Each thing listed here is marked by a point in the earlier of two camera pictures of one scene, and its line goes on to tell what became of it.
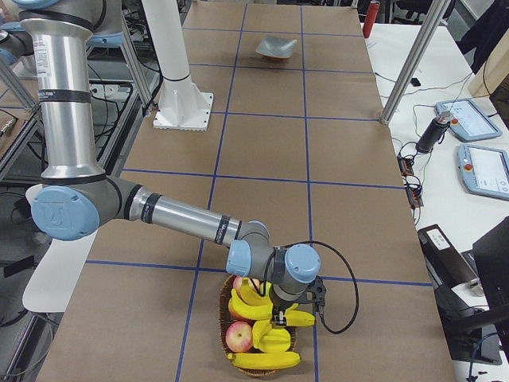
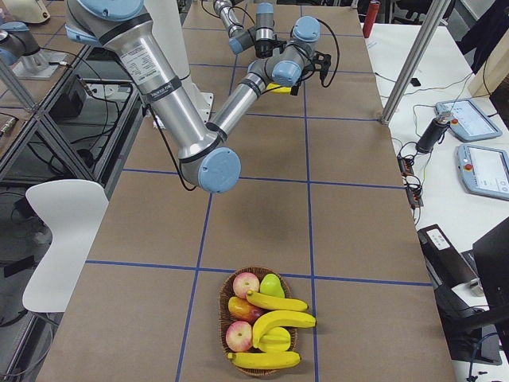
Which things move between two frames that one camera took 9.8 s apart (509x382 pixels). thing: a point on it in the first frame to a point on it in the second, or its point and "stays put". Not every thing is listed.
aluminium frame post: x=437 y=12 stays put
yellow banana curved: x=261 y=312 to x=278 y=89
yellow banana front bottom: x=265 y=361 stays put
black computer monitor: x=491 y=256 stays put
